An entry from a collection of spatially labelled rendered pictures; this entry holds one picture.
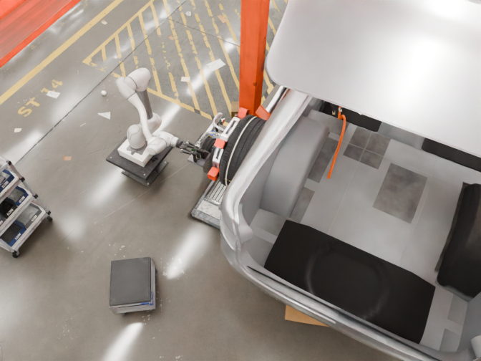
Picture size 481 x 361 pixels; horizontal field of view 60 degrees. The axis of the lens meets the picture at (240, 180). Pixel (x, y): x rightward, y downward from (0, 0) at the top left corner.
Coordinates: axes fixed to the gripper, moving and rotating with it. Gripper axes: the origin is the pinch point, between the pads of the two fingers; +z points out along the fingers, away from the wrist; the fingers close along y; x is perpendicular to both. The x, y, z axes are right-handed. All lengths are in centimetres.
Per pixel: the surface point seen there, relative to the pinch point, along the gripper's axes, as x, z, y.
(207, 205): -75, 10, 9
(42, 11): 216, 26, 108
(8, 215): -34, -128, 116
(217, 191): -77, 11, -12
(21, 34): 216, 28, 119
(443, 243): 16, 208, -1
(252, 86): 37, 22, -60
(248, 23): 98, 16, -60
